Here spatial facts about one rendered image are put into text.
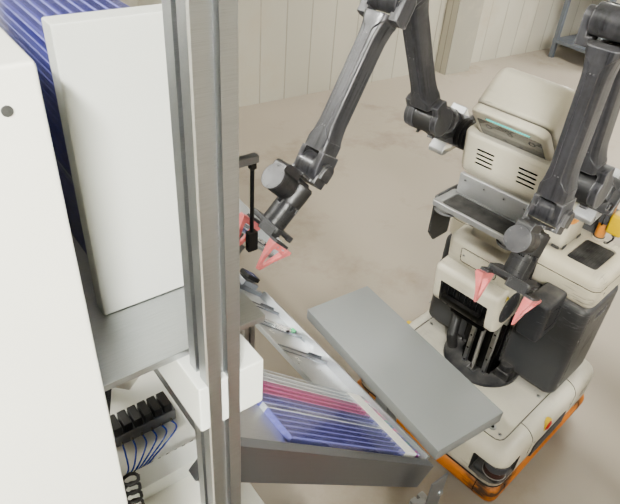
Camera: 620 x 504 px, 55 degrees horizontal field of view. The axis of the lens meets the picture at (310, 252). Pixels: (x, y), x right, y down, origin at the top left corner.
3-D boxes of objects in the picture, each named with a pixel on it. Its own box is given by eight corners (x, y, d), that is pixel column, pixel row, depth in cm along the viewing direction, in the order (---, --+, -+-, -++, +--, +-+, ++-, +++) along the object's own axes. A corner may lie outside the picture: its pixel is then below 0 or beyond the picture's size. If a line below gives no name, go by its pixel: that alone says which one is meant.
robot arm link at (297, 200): (319, 193, 133) (303, 180, 136) (304, 180, 128) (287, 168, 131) (299, 217, 134) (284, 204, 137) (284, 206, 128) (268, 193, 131)
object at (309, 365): (254, 303, 173) (261, 294, 173) (415, 471, 132) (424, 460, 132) (210, 285, 158) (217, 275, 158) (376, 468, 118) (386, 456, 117)
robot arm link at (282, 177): (336, 170, 131) (309, 156, 136) (312, 146, 122) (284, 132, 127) (307, 216, 131) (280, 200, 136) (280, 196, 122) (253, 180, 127)
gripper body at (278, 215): (272, 235, 128) (293, 207, 127) (247, 212, 134) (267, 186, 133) (289, 245, 133) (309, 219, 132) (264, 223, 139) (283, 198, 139)
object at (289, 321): (252, 311, 175) (266, 291, 174) (410, 480, 134) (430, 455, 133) (249, 310, 174) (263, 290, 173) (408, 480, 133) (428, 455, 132)
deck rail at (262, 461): (410, 480, 134) (427, 459, 133) (417, 487, 132) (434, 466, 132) (187, 470, 78) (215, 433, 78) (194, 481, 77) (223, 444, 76)
